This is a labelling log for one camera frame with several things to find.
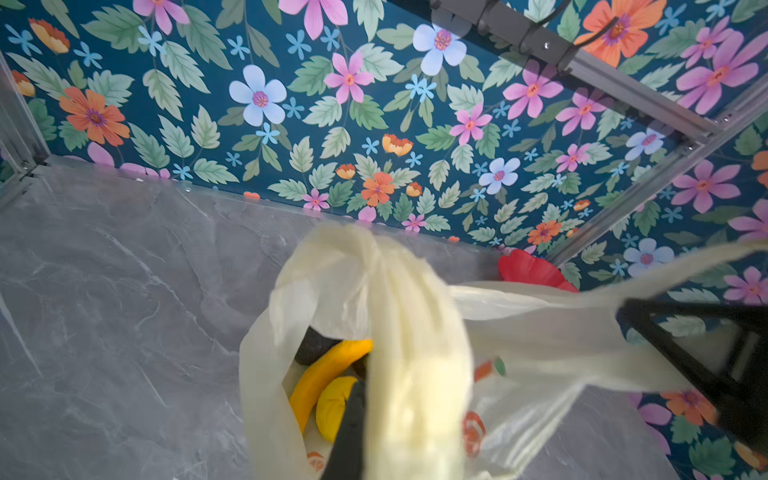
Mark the cream plastic fruit-print bag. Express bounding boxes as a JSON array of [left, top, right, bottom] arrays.
[[239, 225, 767, 479]]

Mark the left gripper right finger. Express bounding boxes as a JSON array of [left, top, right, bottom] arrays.
[[617, 299, 767, 456]]

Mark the yellow fake banana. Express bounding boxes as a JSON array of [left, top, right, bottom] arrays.
[[289, 340, 374, 433]]

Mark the black hook rail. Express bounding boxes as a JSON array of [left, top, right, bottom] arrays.
[[428, 0, 622, 67]]

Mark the yellow fake lemon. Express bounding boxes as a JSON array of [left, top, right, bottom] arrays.
[[315, 376, 358, 444]]

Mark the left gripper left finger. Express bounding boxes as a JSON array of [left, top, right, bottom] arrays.
[[320, 381, 366, 480]]

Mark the dark fake avocado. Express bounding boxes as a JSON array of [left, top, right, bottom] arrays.
[[294, 327, 340, 366]]

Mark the red flower-shaped plastic bowl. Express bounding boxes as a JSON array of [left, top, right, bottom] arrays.
[[498, 249, 578, 292]]

